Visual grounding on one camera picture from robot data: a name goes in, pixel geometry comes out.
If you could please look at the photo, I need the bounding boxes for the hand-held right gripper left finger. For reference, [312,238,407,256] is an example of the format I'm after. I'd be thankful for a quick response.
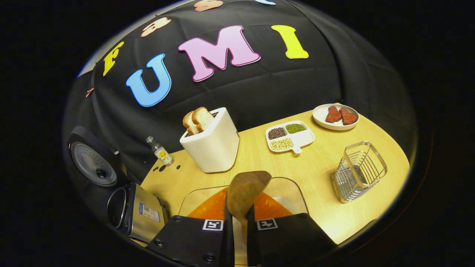
[147,187,235,267]

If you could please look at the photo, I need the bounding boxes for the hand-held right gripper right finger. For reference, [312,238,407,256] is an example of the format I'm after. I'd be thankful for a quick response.
[247,191,338,267]

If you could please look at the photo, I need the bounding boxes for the black rice cooker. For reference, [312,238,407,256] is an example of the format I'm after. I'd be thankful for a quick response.
[67,125,170,244]

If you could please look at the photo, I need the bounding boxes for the clear container of rice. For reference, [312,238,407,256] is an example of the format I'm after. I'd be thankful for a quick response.
[178,177,309,219]

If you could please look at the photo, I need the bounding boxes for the wooden spoon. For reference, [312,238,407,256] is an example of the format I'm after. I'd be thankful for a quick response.
[226,171,272,266]

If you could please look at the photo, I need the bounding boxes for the wire chopstick holder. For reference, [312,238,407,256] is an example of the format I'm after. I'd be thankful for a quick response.
[333,141,388,203]

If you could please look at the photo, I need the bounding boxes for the small clear bottle yellow label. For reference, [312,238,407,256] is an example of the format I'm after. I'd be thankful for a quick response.
[145,136,173,166]

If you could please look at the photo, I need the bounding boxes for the white toaster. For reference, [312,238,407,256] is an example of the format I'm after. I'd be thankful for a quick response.
[180,107,240,174]

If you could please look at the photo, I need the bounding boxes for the white divided dish of beans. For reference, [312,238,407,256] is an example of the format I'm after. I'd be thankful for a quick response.
[265,120,315,154]

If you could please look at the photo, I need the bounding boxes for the white round plate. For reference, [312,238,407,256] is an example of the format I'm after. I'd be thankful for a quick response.
[312,103,360,131]

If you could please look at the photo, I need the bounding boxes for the red meat piece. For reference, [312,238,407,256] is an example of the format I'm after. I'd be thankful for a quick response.
[339,107,357,125]
[325,105,342,123]

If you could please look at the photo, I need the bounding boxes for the black backdrop cloth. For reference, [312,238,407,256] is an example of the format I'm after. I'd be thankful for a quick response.
[61,0,418,186]

